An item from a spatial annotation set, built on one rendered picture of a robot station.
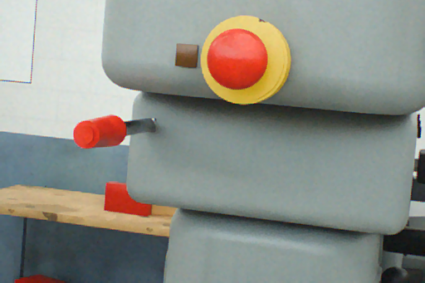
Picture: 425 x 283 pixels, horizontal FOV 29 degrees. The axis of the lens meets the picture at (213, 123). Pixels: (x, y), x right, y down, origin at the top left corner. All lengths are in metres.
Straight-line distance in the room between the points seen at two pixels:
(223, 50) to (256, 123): 0.15
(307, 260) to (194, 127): 0.15
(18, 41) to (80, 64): 0.45
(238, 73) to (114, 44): 0.13
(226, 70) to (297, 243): 0.23
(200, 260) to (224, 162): 0.10
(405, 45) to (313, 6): 0.07
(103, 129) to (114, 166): 4.77
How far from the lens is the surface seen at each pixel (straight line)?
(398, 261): 0.92
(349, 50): 0.58
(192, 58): 0.59
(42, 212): 4.67
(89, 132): 0.57
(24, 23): 5.59
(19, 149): 5.60
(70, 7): 5.46
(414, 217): 1.26
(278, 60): 0.56
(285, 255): 0.73
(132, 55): 0.61
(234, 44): 0.54
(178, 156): 0.70
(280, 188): 0.68
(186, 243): 0.75
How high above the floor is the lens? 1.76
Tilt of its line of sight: 4 degrees down
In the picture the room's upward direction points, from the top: 5 degrees clockwise
